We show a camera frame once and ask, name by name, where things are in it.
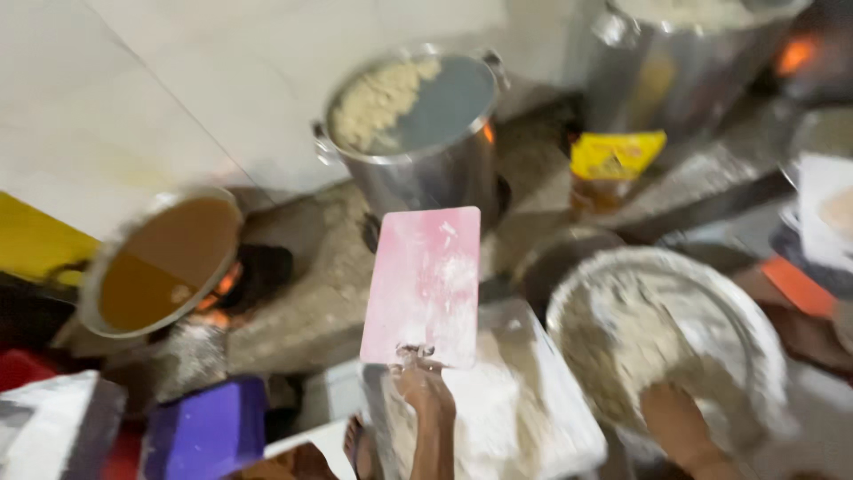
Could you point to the pink plastic cutting board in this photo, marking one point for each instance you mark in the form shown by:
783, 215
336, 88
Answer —
423, 286

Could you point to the white floured work block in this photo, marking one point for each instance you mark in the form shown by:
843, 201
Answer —
513, 413

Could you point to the person's left hand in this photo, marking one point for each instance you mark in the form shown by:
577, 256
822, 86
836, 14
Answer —
426, 397

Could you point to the yellow plastic container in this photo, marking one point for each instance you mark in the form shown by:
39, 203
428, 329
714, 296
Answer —
37, 243

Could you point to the person's left fingers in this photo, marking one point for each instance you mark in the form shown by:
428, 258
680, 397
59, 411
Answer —
416, 365

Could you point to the large steel bowl of flour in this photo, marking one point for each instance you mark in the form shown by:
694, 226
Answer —
653, 320

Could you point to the steel pot of brown liquid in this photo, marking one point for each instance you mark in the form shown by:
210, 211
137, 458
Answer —
160, 266

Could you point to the grey concrete stove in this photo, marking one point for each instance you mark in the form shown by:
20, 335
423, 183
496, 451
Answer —
320, 286

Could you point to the purple box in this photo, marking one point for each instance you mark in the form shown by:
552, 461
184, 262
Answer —
206, 426

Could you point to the tall large steel pot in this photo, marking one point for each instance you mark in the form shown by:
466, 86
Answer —
673, 60

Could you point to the red plastic object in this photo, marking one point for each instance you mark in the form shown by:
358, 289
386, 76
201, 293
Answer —
23, 370

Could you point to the orange flat object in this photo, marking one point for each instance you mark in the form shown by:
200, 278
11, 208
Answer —
796, 286

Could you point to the white plate with dough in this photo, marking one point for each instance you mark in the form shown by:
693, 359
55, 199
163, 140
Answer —
826, 206

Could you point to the person's foot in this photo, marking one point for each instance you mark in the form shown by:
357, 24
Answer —
358, 448

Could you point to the steel pot with white lumps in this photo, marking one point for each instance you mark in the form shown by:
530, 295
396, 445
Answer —
426, 153

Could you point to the dark round pan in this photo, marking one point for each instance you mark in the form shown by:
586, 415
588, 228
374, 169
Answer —
553, 266

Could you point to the person's right hand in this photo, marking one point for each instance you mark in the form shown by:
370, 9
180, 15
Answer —
676, 420

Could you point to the yellow packet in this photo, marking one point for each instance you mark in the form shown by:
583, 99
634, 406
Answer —
613, 160

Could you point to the white and grey sack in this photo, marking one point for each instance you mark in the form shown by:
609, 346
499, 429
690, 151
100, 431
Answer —
46, 426

